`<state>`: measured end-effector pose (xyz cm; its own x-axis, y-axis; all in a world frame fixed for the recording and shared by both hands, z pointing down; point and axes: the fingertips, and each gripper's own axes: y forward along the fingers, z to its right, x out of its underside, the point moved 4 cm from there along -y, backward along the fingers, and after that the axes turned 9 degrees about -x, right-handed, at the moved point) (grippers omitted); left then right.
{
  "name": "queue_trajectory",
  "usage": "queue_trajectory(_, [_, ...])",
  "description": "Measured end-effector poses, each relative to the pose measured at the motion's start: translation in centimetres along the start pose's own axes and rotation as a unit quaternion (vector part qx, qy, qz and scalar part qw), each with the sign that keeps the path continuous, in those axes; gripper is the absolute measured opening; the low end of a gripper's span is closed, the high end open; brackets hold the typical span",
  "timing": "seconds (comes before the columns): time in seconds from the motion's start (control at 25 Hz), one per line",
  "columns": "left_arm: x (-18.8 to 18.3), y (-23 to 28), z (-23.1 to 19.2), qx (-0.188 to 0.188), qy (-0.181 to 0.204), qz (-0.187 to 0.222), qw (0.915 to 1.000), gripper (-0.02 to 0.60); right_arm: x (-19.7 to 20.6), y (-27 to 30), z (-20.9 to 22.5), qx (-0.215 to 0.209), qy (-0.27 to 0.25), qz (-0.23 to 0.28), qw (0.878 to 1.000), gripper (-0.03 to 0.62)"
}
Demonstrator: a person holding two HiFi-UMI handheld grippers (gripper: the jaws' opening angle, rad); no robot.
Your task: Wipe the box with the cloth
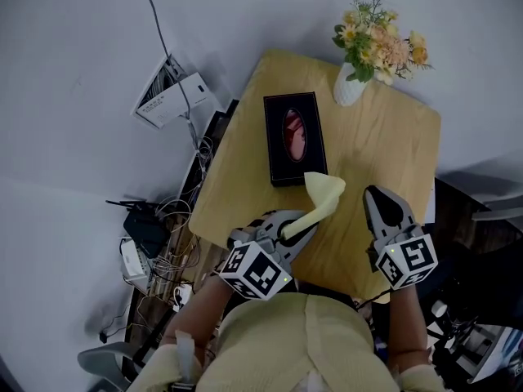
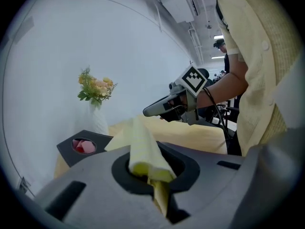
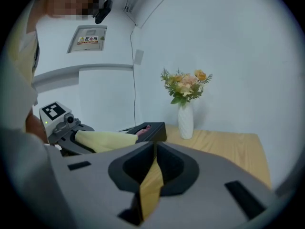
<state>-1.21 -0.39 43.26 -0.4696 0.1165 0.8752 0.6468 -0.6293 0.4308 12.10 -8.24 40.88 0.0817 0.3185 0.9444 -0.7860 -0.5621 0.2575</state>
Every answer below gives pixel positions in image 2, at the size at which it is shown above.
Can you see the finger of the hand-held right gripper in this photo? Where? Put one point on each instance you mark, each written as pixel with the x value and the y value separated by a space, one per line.
pixel 171 117
pixel 155 107

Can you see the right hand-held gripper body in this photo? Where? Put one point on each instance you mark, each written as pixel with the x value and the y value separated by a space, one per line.
pixel 191 80

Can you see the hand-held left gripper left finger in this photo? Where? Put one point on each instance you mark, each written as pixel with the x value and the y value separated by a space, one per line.
pixel 95 175

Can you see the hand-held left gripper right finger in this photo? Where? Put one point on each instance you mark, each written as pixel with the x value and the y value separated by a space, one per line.
pixel 214 187

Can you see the black tissue box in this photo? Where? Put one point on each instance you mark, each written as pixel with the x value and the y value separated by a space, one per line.
pixel 66 154

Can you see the yellow cloth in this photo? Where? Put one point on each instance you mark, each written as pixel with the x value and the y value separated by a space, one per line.
pixel 143 147

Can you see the black office chair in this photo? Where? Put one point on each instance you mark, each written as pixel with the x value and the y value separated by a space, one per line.
pixel 204 74

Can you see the pink tissue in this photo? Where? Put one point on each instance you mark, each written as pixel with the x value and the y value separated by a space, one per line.
pixel 83 147

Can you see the ceiling light bar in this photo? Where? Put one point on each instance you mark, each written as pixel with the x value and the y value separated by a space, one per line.
pixel 218 36
pixel 218 57

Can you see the white vase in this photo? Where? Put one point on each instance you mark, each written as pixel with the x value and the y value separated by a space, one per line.
pixel 96 123

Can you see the yellow flower bouquet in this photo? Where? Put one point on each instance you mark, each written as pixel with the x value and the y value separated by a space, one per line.
pixel 95 87

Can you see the person's yellow shirt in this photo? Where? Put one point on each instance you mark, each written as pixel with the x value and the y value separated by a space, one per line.
pixel 262 80

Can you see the white ceiling air conditioner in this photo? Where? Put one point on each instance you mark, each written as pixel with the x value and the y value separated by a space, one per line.
pixel 178 6

